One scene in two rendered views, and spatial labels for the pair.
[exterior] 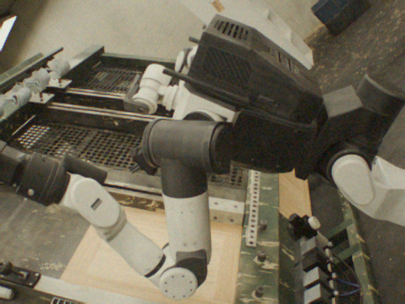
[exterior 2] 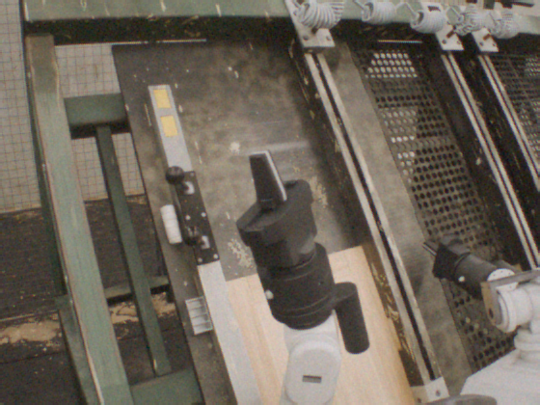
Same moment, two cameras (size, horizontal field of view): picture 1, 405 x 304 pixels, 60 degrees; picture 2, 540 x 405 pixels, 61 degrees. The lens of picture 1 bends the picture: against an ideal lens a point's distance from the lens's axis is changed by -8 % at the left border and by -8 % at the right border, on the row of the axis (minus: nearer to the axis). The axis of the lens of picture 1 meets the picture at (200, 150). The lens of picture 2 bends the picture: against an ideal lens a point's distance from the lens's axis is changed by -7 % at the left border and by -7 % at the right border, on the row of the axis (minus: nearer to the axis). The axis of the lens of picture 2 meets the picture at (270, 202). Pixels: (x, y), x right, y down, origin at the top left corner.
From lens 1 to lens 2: 40 cm
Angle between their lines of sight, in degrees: 30
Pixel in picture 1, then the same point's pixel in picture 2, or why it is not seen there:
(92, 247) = not seen: hidden behind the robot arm
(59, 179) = (310, 320)
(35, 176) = (290, 294)
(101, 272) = (268, 321)
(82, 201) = (302, 364)
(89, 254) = not seen: hidden behind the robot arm
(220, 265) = not seen: outside the picture
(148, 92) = (523, 311)
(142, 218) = (368, 311)
